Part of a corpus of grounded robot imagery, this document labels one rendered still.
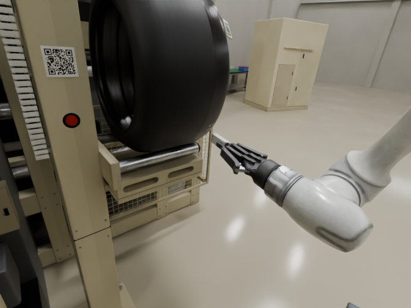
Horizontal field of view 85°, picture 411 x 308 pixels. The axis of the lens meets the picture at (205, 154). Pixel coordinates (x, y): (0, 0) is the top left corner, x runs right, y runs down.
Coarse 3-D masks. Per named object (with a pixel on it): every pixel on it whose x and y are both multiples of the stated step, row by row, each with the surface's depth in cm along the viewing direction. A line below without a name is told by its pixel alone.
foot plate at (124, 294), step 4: (120, 284) 130; (120, 288) 127; (124, 288) 128; (120, 292) 126; (124, 292) 126; (120, 296) 124; (124, 296) 124; (128, 296) 124; (124, 300) 122; (128, 300) 122; (84, 304) 119; (124, 304) 120; (128, 304) 120; (132, 304) 120
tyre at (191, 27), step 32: (96, 0) 71; (128, 0) 56; (160, 0) 56; (192, 0) 62; (96, 32) 84; (128, 32) 58; (160, 32) 55; (192, 32) 60; (224, 32) 68; (96, 64) 91; (128, 64) 105; (160, 64) 57; (192, 64) 61; (224, 64) 68; (128, 96) 107; (160, 96) 60; (192, 96) 64; (224, 96) 74; (128, 128) 73; (160, 128) 66; (192, 128) 74
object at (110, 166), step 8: (104, 152) 73; (104, 160) 71; (112, 160) 69; (104, 168) 74; (112, 168) 67; (104, 176) 76; (112, 176) 69; (120, 176) 71; (112, 184) 70; (120, 184) 71
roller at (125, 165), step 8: (192, 144) 92; (152, 152) 82; (160, 152) 83; (168, 152) 84; (176, 152) 86; (184, 152) 88; (192, 152) 91; (120, 160) 75; (128, 160) 76; (136, 160) 77; (144, 160) 78; (152, 160) 80; (160, 160) 82; (168, 160) 86; (120, 168) 73; (128, 168) 75; (136, 168) 78
